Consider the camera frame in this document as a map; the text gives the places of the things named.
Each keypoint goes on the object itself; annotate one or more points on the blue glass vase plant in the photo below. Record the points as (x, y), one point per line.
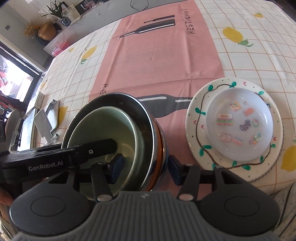
(56, 9)

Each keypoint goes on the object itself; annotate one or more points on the small white sticker dish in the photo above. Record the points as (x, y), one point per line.
(239, 124)

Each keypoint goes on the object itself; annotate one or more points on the pink storage box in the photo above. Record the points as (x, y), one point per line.
(59, 48)

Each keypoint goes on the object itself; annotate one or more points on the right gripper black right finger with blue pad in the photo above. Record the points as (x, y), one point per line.
(185, 176)

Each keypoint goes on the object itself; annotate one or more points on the checked pink tablecloth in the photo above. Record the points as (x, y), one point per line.
(165, 55)

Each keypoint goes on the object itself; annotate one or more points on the clear glass plate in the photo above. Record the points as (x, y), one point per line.
(267, 171)

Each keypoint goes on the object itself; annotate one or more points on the white fruit pattern plate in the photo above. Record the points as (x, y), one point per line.
(206, 154)

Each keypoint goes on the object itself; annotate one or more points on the green ceramic bowl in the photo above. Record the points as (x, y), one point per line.
(106, 132)

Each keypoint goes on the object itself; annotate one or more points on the orange steel bowl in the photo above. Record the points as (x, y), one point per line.
(155, 160)

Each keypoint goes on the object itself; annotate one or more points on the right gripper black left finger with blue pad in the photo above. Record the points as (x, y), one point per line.
(102, 175)

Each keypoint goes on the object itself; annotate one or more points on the brown acorn vase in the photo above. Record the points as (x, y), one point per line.
(47, 32)

